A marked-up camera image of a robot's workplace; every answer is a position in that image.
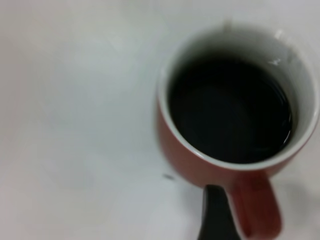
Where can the red ceramic mug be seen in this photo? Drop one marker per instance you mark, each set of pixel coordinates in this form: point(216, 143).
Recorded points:
point(190, 160)

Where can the dark coffee liquid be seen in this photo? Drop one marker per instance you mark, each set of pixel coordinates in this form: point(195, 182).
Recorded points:
point(230, 112)

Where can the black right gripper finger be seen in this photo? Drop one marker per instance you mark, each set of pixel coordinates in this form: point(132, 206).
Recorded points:
point(216, 215)

